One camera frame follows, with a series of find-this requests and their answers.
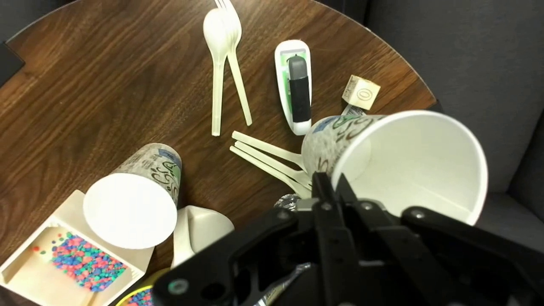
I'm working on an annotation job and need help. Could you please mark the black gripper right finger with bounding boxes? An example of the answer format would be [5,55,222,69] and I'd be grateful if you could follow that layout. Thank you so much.
[338,174,544,306]

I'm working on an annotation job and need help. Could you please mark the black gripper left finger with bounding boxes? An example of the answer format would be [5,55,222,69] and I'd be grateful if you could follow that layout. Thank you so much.
[151,171,348,306]

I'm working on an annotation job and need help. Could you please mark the swirl print paper cup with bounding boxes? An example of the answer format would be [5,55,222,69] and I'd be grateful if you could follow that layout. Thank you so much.
[299,108,489,227]
[81,140,183,251]

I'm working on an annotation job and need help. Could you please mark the cream plastic fork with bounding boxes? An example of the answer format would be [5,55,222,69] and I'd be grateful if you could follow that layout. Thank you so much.
[212,0,254,127]

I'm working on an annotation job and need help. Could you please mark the white scrub brush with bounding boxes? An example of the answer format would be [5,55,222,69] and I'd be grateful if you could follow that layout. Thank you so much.
[273,37,314,137]

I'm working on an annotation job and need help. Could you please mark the beige bead tray box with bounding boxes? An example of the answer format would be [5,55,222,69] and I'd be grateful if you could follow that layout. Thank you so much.
[0,186,156,306]

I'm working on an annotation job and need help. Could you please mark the cream plastic spoon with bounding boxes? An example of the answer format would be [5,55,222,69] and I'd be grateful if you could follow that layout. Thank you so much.
[202,6,244,137]

